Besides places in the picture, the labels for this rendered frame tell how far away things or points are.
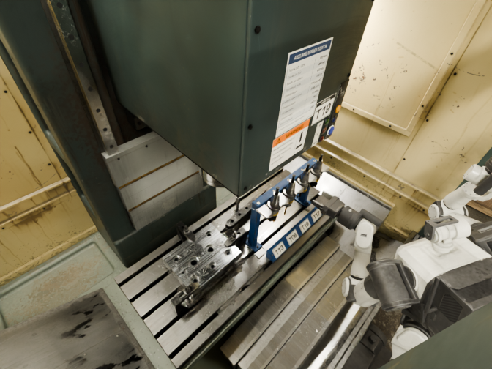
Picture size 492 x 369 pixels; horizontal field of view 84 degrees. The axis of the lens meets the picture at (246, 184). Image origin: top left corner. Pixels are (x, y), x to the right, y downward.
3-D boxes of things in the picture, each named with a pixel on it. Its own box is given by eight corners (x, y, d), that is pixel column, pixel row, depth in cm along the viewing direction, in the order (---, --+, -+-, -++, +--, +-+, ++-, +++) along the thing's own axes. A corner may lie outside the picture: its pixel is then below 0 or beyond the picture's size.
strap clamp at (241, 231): (246, 242, 145) (247, 225, 135) (228, 258, 138) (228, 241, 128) (241, 239, 147) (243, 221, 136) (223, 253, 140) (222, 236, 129)
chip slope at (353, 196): (375, 232, 189) (392, 207, 171) (318, 304, 152) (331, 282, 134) (277, 168, 231) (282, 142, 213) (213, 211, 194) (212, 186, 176)
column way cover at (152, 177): (206, 189, 170) (201, 117, 134) (136, 233, 145) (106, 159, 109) (201, 186, 173) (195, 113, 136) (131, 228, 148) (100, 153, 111)
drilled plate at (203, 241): (241, 257, 134) (241, 251, 131) (193, 298, 119) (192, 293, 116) (210, 228, 145) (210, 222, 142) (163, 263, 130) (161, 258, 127)
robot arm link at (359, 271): (373, 252, 123) (366, 296, 123) (349, 248, 124) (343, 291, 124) (381, 258, 113) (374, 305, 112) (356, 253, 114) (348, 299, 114)
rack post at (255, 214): (262, 246, 144) (269, 210, 123) (255, 252, 141) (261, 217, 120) (249, 234, 149) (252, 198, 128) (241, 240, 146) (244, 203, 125)
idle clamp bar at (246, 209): (259, 207, 163) (261, 200, 158) (230, 235, 148) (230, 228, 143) (253, 203, 165) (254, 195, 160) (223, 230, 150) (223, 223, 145)
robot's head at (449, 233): (466, 245, 91) (474, 225, 86) (436, 252, 91) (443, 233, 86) (450, 232, 96) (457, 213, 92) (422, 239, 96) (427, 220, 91)
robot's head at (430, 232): (459, 242, 89) (463, 222, 86) (433, 248, 89) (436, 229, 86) (444, 231, 95) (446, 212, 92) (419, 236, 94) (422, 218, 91)
